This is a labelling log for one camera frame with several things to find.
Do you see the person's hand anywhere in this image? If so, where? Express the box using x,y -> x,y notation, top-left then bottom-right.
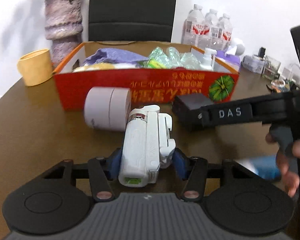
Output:
264,132 -> 300,197

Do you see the water bottle pack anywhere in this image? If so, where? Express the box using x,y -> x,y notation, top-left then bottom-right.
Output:
181,4 -> 233,51

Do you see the glass jar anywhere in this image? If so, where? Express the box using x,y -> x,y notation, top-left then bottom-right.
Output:
261,56 -> 281,81

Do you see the white spray bottle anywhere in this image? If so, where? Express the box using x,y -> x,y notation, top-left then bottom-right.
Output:
200,48 -> 217,71

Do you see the green bubble wrap bag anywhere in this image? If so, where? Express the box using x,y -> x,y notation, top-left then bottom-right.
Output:
148,47 -> 200,70

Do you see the green spray bottle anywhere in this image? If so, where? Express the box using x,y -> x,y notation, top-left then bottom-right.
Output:
147,59 -> 166,69

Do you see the red orange cardboard box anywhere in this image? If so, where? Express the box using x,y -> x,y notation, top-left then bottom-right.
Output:
53,41 -> 239,111

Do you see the white charger plug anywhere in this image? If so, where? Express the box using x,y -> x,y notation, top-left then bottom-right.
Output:
281,63 -> 300,84

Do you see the purple textured vase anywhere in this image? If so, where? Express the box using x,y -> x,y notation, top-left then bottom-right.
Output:
45,0 -> 83,67

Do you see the black paper bag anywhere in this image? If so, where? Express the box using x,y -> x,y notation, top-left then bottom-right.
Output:
88,0 -> 176,42

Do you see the yellow ceramic mug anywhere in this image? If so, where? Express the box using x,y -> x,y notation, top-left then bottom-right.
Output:
17,49 -> 53,87

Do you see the blue white cream tube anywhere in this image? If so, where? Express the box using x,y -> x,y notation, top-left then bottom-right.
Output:
236,155 -> 281,181

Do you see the orange white plush toy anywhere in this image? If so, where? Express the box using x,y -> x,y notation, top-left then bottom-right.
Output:
72,63 -> 138,73

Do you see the black charger block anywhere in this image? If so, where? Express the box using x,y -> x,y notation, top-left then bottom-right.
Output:
172,93 -> 214,132

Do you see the purple knitted cloth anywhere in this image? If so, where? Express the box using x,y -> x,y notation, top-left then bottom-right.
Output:
83,48 -> 149,66

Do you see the dark snack packet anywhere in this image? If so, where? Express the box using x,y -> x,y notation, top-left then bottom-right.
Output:
267,79 -> 290,93

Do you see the white cylindrical jar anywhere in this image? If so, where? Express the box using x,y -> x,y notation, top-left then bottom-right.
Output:
84,87 -> 131,132

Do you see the purple tissue pack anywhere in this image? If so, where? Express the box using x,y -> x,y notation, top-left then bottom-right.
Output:
216,50 -> 241,72

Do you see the white handheld device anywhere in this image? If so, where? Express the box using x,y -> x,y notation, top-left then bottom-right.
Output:
118,105 -> 176,187

